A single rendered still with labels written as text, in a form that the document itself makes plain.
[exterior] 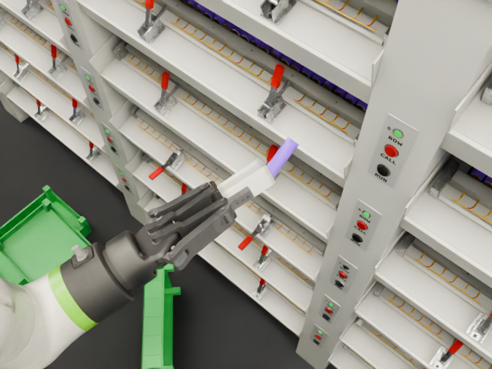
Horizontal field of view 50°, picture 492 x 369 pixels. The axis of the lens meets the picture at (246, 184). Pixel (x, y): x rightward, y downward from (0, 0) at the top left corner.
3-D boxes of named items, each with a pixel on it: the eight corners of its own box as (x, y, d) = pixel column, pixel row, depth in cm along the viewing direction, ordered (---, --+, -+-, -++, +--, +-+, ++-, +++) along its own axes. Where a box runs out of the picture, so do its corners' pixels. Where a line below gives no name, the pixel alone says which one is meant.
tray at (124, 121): (317, 285, 114) (314, 277, 105) (124, 137, 135) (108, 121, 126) (373, 212, 117) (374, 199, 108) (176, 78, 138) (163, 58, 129)
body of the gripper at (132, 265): (107, 267, 65) (172, 225, 66) (98, 233, 72) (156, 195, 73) (140, 304, 69) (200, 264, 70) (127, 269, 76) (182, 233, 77)
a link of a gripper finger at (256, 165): (227, 203, 74) (225, 201, 75) (269, 176, 75) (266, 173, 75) (217, 188, 72) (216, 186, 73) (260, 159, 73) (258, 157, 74)
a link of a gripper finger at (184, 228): (149, 235, 70) (151, 241, 69) (223, 192, 70) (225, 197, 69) (164, 254, 72) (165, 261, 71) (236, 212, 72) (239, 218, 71)
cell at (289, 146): (291, 138, 74) (263, 176, 75) (286, 135, 72) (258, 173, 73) (300, 146, 73) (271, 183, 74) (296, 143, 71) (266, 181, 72)
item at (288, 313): (301, 337, 147) (296, 334, 134) (148, 212, 168) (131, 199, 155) (345, 279, 149) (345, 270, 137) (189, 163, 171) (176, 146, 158)
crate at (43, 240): (114, 271, 169) (116, 268, 161) (64, 319, 160) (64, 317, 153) (48, 203, 169) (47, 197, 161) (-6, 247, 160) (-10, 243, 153)
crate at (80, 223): (17, 296, 164) (7, 287, 157) (-21, 257, 171) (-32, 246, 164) (92, 230, 176) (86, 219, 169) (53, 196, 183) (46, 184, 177)
